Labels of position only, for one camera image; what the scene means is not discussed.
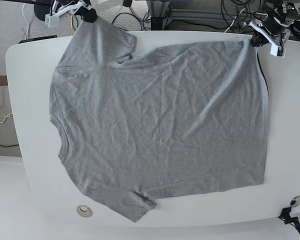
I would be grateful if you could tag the aluminium frame with black foot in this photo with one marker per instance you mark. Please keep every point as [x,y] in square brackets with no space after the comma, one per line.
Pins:
[161,14]

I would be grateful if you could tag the black flat device on floor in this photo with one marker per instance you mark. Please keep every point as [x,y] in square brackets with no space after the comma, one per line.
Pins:
[38,39]

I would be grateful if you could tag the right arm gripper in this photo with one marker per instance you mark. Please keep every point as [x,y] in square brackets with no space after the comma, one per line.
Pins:
[82,8]

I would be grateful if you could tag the black clamp with cable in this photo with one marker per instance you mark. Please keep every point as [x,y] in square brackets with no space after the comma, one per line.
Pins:
[288,220]

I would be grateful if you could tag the metal table grommet left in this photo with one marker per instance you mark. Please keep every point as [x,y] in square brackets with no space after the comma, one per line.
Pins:
[84,211]

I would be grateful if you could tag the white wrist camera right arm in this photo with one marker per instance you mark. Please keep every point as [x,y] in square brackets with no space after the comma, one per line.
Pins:
[51,21]

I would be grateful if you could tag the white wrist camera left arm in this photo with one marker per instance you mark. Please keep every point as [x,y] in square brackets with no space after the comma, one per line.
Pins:
[277,50]

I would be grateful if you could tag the grey T-shirt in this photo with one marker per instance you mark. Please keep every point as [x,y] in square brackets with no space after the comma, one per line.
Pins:
[179,120]

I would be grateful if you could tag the metal table grommet right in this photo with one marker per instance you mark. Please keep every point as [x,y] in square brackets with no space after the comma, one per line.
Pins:
[295,201]

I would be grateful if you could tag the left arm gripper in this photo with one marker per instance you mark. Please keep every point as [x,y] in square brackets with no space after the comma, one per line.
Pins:
[282,15]

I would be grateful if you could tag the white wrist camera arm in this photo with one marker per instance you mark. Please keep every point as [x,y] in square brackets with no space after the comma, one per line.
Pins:
[51,21]
[277,50]

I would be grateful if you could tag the metal table grommet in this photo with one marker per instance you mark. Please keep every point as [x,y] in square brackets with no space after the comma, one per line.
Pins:
[84,211]
[295,201]

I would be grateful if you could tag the round black stand base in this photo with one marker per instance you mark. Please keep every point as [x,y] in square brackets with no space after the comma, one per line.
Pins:
[42,8]

